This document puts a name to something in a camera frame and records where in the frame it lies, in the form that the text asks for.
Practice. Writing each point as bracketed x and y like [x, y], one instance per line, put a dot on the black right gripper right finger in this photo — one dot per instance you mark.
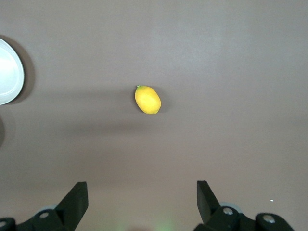
[209, 207]

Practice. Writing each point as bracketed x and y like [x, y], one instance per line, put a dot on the beige plate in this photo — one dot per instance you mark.
[9, 72]

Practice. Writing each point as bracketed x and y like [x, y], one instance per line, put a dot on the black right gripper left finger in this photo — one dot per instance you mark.
[69, 207]

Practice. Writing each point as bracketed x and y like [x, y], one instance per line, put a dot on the yellow lemon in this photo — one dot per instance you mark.
[147, 99]

